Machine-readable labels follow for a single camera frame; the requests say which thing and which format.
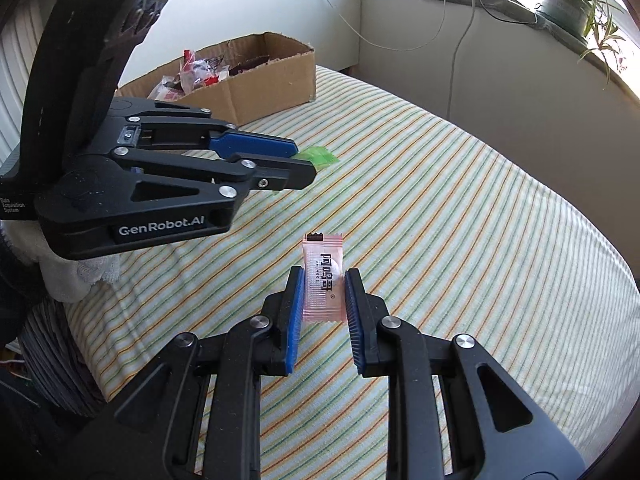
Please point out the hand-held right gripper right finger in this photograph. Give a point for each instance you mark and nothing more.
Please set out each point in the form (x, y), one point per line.
(356, 327)

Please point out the person's left hand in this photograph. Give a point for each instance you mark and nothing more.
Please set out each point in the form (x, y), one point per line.
(65, 272)

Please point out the green snack packet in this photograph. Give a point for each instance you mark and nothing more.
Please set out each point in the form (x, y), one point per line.
(320, 156)

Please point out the potted green plant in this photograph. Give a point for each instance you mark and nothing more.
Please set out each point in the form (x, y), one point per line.
(565, 2)

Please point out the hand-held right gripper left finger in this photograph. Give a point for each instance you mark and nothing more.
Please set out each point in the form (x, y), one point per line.
(294, 325)

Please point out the white ribbed radiator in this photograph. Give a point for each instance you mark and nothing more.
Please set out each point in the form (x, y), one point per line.
(22, 75)

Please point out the brown cardboard box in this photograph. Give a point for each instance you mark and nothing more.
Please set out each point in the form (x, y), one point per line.
(272, 77)

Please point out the pink candy packet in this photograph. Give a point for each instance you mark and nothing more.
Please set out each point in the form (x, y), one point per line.
(323, 280)

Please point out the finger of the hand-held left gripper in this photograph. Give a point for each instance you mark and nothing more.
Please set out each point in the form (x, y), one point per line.
(260, 145)
(290, 175)

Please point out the grey ribbed cloth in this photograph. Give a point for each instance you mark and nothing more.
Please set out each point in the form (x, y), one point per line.
(52, 355)

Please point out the striped bed sheet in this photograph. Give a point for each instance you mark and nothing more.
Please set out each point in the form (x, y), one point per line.
(450, 220)

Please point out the pile of assorted snack packets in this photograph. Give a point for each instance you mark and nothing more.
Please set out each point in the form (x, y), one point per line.
(200, 72)

